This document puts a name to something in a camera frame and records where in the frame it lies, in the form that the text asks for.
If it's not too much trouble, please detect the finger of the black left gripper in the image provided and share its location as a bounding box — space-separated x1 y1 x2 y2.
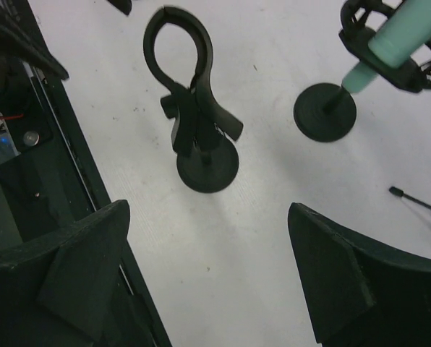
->
108 0 132 15

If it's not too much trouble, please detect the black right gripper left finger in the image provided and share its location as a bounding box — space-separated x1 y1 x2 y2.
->
0 200 130 346

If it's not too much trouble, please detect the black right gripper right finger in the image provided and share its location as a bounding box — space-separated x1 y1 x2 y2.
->
288 203 431 346

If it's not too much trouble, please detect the black clip microphone stand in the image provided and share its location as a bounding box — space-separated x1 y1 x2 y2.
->
142 6 244 194

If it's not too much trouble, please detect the black shock mount stand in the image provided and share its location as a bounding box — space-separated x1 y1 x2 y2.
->
293 0 431 143

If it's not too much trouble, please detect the mint green microphone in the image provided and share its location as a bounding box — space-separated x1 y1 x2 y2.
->
339 1 431 94

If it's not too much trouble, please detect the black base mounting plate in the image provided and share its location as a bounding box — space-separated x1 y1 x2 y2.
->
0 1 170 346

